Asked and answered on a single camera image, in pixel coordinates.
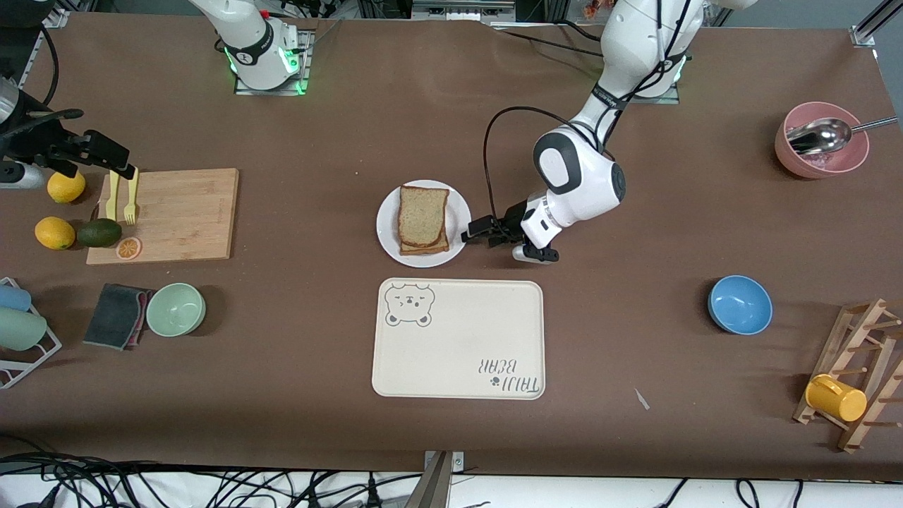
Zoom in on white round plate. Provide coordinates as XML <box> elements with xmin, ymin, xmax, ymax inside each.
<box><xmin>376</xmin><ymin>180</ymin><xmax>472</xmax><ymax>269</ymax></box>

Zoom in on brown toast slice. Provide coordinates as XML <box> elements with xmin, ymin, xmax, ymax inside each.
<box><xmin>399</xmin><ymin>229</ymin><xmax>451</xmax><ymax>256</ymax></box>

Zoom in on seeded bread slice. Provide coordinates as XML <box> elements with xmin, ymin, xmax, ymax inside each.
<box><xmin>397</xmin><ymin>185</ymin><xmax>451</xmax><ymax>248</ymax></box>

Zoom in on yellow lemon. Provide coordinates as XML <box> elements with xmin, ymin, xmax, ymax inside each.
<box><xmin>35</xmin><ymin>216</ymin><xmax>76</xmax><ymax>251</ymax></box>
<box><xmin>47</xmin><ymin>169</ymin><xmax>87</xmax><ymax>205</ymax></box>

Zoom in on yellow plastic fork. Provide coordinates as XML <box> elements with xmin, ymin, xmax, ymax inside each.
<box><xmin>123</xmin><ymin>168</ymin><xmax>140</xmax><ymax>226</ymax></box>

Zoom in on dark green avocado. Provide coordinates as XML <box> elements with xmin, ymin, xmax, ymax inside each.
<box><xmin>76</xmin><ymin>218</ymin><xmax>123</xmax><ymax>248</ymax></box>

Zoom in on wooden cutting board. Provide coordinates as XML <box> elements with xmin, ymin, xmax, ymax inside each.
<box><xmin>86</xmin><ymin>168</ymin><xmax>240</xmax><ymax>266</ymax></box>

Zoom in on cream tray with bear print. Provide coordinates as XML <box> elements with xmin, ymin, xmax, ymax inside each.
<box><xmin>371</xmin><ymin>278</ymin><xmax>546</xmax><ymax>401</ymax></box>

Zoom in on light blue cup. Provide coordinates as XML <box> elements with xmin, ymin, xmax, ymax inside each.
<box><xmin>0</xmin><ymin>283</ymin><xmax>33</xmax><ymax>313</ymax></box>

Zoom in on dark grey cloth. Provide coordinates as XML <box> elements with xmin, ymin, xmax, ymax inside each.
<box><xmin>83</xmin><ymin>283</ymin><xmax>152</xmax><ymax>351</ymax></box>

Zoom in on pale green bowl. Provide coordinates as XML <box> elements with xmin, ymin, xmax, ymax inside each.
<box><xmin>145</xmin><ymin>282</ymin><xmax>207</xmax><ymax>338</ymax></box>

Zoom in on pale green cup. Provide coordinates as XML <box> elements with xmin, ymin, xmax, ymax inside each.
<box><xmin>0</xmin><ymin>307</ymin><xmax>48</xmax><ymax>352</ymax></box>

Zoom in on blue bowl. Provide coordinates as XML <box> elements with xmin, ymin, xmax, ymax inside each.
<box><xmin>708</xmin><ymin>274</ymin><xmax>774</xmax><ymax>336</ymax></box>

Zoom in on silver metal bar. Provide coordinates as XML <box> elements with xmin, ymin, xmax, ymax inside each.
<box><xmin>411</xmin><ymin>1</ymin><xmax>517</xmax><ymax>20</ymax></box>

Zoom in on pink bowl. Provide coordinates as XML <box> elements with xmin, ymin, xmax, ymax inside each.
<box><xmin>775</xmin><ymin>102</ymin><xmax>870</xmax><ymax>179</ymax></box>

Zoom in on metal scoop spoon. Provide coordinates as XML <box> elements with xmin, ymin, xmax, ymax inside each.
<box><xmin>785</xmin><ymin>115</ymin><xmax>900</xmax><ymax>156</ymax></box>

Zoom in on wooden cup rack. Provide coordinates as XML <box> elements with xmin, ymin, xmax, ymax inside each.
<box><xmin>793</xmin><ymin>298</ymin><xmax>903</xmax><ymax>454</ymax></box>

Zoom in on yellow mug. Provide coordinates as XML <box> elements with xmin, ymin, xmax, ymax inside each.
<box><xmin>805</xmin><ymin>374</ymin><xmax>868</xmax><ymax>423</ymax></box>

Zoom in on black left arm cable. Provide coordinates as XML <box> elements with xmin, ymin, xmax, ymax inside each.
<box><xmin>483</xmin><ymin>106</ymin><xmax>609</xmax><ymax>235</ymax></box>

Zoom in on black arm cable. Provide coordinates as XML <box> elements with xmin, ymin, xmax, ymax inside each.
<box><xmin>37</xmin><ymin>21</ymin><xmax>60</xmax><ymax>107</ymax></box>
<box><xmin>483</xmin><ymin>106</ymin><xmax>609</xmax><ymax>235</ymax></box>

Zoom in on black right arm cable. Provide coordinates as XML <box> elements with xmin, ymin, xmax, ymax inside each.
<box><xmin>37</xmin><ymin>21</ymin><xmax>60</xmax><ymax>107</ymax></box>

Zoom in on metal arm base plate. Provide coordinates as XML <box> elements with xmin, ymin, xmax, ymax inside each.
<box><xmin>234</xmin><ymin>27</ymin><xmax>315</xmax><ymax>97</ymax></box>
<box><xmin>626</xmin><ymin>85</ymin><xmax>682</xmax><ymax>105</ymax></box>

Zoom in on black base power cable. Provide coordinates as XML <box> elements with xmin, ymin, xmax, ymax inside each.
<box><xmin>490</xmin><ymin>21</ymin><xmax>607</xmax><ymax>59</ymax></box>

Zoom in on white wire rack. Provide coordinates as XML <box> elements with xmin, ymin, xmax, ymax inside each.
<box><xmin>0</xmin><ymin>277</ymin><xmax>63</xmax><ymax>390</ymax></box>

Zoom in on grey metal camera post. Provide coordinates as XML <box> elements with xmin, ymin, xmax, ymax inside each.
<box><xmin>404</xmin><ymin>450</ymin><xmax>466</xmax><ymax>508</ymax></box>

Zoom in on tangled black floor cables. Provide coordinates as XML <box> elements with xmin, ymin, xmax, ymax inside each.
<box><xmin>0</xmin><ymin>434</ymin><xmax>424</xmax><ymax>508</ymax></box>

